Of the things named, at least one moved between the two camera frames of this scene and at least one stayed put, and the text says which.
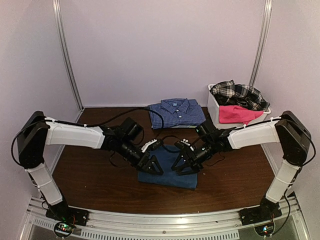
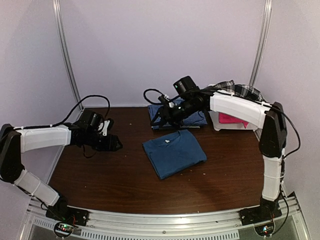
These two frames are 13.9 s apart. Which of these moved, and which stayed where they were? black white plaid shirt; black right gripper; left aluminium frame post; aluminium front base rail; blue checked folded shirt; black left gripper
Moved: black left gripper; black right gripper
Stayed: aluminium front base rail; black white plaid shirt; blue checked folded shirt; left aluminium frame post
